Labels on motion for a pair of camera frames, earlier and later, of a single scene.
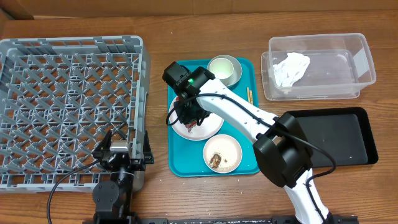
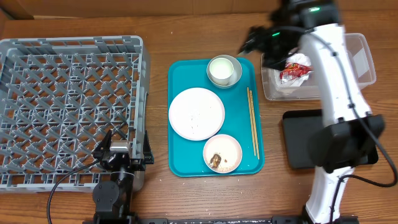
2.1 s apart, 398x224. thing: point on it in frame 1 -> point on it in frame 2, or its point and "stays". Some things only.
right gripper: [189, 115] -> [259, 37]
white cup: [221, 68] stays
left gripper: [140, 163] stays
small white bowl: [228, 148] stays
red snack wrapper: [189, 126] -> [293, 70]
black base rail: [292, 219] stays
